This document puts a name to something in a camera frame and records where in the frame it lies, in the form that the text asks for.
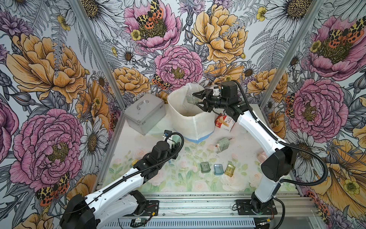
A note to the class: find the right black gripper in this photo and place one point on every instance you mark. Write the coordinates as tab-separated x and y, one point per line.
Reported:
208	100

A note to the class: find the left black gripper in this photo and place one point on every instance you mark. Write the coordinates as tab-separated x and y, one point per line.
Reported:
174	145

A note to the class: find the grey-green pencil sharpener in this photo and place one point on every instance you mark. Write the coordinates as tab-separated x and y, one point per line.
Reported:
223	144

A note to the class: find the translucent green shavings tray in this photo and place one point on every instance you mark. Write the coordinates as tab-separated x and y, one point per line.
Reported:
205	167

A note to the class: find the translucent yellow shavings tray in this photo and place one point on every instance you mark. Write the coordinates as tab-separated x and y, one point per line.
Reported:
229	170

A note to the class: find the translucent blue shavings tray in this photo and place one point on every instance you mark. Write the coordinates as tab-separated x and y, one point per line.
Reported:
218	169

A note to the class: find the clear teal shavings tray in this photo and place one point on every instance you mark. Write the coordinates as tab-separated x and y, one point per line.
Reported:
192	99

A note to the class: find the teal square pencil sharpener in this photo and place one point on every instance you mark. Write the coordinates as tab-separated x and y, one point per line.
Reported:
176	139

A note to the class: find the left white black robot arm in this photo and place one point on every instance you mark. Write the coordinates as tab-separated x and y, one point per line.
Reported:
121	197

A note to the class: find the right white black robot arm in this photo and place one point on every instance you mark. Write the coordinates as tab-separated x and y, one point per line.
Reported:
280	155

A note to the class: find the pink pencil sharpener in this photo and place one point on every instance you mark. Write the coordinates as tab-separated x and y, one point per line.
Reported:
262	157

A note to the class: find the red white bandage box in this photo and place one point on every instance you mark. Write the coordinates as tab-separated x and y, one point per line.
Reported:
224	122

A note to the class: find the white lined trash bin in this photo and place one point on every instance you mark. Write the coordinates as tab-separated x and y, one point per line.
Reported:
189	120

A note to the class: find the silver aluminium case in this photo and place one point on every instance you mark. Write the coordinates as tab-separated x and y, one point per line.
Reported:
145	113

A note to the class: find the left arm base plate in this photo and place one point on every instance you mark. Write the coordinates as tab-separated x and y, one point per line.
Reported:
151	208

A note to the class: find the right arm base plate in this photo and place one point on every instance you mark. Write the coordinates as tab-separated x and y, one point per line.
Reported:
253	207

